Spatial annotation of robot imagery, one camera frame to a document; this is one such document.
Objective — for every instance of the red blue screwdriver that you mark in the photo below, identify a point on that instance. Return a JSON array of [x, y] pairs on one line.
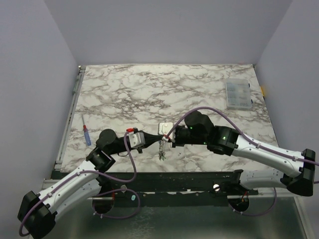
[[86, 133]]

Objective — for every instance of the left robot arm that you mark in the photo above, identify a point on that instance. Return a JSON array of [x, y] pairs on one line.
[[38, 211]]

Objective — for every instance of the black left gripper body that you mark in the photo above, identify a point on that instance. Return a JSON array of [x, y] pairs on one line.
[[140, 149]]

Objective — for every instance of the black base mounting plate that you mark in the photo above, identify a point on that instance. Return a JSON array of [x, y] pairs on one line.
[[174, 189]]

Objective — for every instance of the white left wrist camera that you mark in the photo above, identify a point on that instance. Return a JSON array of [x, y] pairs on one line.
[[132, 137]]

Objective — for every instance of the clear plastic screw organizer box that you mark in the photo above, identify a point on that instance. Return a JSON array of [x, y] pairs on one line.
[[238, 94]]

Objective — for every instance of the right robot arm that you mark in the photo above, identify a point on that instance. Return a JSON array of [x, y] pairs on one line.
[[293, 170]]

